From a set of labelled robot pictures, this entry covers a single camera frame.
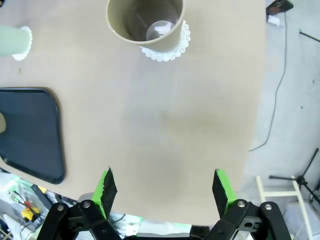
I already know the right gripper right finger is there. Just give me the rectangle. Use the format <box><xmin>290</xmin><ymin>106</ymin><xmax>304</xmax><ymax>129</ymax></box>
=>
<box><xmin>204</xmin><ymin>168</ymin><xmax>292</xmax><ymax>240</ymax></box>

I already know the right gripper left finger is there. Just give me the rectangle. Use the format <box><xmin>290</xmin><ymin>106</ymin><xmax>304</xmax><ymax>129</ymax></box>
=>
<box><xmin>37</xmin><ymin>166</ymin><xmax>121</xmax><ymax>240</ymax></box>

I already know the tan cup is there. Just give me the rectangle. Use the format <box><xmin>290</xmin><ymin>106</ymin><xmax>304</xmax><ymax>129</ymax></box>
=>
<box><xmin>106</xmin><ymin>0</ymin><xmax>186</xmax><ymax>53</ymax></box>
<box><xmin>0</xmin><ymin>112</ymin><xmax>8</xmax><ymax>135</ymax></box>

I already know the white lace paper coaster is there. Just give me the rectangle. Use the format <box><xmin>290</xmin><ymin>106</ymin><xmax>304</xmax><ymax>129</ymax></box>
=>
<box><xmin>11</xmin><ymin>25</ymin><xmax>33</xmax><ymax>62</ymax></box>
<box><xmin>139</xmin><ymin>19</ymin><xmax>192</xmax><ymax>63</ymax></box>

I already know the mint green cup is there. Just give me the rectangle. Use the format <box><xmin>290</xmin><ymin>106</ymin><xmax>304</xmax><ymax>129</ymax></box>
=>
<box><xmin>0</xmin><ymin>24</ymin><xmax>30</xmax><ymax>58</ymax></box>

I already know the yellow tool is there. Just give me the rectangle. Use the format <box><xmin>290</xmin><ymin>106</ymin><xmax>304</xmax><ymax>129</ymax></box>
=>
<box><xmin>21</xmin><ymin>206</ymin><xmax>41</xmax><ymax>223</ymax></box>

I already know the black tripod stand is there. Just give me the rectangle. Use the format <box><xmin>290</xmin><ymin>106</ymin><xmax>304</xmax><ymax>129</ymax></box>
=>
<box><xmin>268</xmin><ymin>147</ymin><xmax>320</xmax><ymax>204</ymax></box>

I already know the black plastic tray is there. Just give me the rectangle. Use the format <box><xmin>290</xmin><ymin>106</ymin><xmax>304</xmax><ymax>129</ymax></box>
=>
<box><xmin>0</xmin><ymin>86</ymin><xmax>66</xmax><ymax>185</ymax></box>

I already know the dark bag on floor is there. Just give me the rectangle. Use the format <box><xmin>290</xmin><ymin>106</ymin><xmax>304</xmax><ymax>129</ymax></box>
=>
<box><xmin>265</xmin><ymin>0</ymin><xmax>295</xmax><ymax>16</ymax></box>

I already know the white metal frame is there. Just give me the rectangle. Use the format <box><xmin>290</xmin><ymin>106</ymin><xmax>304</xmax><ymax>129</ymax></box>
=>
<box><xmin>255</xmin><ymin>174</ymin><xmax>315</xmax><ymax>240</ymax></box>

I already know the grey floor cable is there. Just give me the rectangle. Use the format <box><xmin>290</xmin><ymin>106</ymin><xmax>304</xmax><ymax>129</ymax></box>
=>
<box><xmin>249</xmin><ymin>11</ymin><xmax>287</xmax><ymax>152</ymax></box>

